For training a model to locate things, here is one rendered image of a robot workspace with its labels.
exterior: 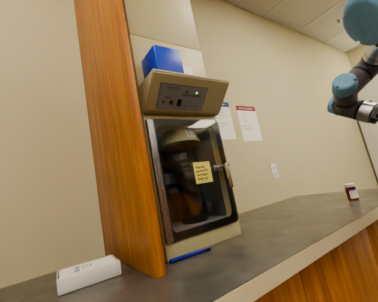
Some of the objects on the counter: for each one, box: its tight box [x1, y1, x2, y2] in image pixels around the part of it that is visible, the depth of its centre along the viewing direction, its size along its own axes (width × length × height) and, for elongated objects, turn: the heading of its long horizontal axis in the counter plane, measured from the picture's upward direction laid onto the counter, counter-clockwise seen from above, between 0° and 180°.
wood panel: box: [74, 0, 167, 279], centre depth 89 cm, size 49×3×140 cm, turn 166°
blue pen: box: [169, 246, 211, 264], centre depth 71 cm, size 1×14×1 cm, turn 69°
